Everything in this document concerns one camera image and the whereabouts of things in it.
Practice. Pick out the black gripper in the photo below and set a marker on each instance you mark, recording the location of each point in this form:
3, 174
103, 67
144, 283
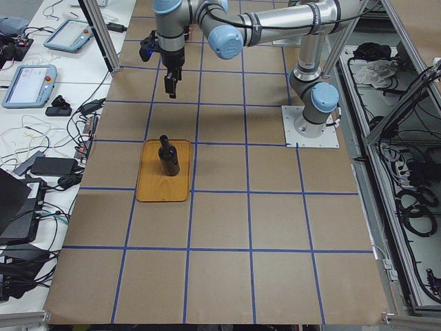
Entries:
173, 59

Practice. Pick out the dark wine bottle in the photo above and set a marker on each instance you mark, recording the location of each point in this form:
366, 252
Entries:
167, 153

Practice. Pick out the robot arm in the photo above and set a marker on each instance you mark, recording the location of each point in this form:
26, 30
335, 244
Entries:
227, 35

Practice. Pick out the wooden tray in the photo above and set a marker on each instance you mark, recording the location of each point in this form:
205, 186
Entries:
153, 185

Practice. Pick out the small black power brick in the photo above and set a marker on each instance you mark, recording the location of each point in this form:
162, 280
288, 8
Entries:
116, 27

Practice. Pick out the far teach pendant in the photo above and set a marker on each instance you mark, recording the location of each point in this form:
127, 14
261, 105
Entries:
70, 36

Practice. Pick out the teach pendant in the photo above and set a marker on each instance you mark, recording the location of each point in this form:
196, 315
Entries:
31, 86
70, 36

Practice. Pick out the near teach pendant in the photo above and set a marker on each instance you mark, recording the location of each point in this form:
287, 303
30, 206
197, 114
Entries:
31, 86

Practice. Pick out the black power adapter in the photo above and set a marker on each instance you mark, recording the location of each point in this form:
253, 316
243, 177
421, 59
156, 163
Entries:
52, 166

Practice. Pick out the white crumpled cloth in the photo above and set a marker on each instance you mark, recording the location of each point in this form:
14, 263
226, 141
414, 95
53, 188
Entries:
377, 74

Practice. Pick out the black laptop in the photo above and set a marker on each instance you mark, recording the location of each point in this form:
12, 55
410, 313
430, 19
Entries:
21, 199

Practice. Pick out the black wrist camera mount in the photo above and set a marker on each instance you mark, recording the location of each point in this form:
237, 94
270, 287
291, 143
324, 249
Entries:
148, 46

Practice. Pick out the aluminium frame post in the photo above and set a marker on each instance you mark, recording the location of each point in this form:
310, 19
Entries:
98, 26

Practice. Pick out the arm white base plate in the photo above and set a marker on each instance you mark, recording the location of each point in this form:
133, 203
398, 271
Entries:
293, 42
299, 133

